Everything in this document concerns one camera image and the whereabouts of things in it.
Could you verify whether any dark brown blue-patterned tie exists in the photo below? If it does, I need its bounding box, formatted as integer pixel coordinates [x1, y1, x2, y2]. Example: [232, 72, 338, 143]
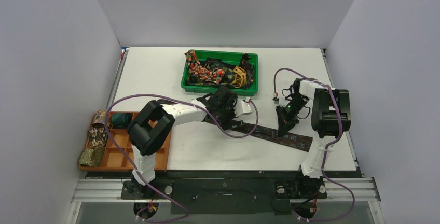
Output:
[227, 121, 312, 152]

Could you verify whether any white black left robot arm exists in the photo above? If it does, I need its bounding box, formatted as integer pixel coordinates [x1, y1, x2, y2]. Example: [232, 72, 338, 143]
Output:
[127, 86, 238, 198]

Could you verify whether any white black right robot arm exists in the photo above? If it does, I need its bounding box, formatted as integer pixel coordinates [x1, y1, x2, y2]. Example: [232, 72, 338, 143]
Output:
[276, 78, 351, 198]

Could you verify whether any red floral patterned tie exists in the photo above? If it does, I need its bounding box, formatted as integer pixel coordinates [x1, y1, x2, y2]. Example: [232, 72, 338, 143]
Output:
[185, 50, 225, 84]

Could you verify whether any dark navy patterned tie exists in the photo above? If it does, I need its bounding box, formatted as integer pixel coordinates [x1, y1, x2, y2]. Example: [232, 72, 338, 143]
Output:
[186, 53, 255, 90]

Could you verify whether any yellow patterned tie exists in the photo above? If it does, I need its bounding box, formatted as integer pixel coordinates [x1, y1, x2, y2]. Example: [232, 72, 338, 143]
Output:
[231, 66, 247, 88]

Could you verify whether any green plastic bin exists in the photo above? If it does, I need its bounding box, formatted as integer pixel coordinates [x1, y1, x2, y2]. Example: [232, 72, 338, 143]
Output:
[181, 49, 259, 96]

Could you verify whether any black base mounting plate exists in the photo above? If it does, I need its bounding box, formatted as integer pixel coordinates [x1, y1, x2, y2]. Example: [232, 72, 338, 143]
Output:
[120, 169, 331, 216]

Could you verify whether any dark teal rolled tie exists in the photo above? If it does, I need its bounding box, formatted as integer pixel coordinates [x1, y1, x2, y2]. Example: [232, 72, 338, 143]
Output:
[109, 113, 133, 129]

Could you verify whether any orange compartment tray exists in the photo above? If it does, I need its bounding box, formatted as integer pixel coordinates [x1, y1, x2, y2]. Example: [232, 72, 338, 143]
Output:
[77, 111, 173, 173]

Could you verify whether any colourful rolled tie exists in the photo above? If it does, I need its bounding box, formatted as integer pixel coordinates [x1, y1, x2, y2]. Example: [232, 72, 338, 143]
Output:
[91, 110, 111, 127]

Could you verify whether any brown floral rolled tie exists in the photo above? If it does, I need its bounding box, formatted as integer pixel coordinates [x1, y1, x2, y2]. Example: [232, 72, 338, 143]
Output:
[88, 124, 108, 148]

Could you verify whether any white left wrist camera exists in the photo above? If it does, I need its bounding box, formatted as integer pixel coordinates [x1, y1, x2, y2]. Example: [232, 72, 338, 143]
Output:
[235, 97, 254, 117]

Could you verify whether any aluminium frame rail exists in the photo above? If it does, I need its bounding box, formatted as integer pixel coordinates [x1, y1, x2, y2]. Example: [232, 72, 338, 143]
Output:
[71, 178, 381, 203]

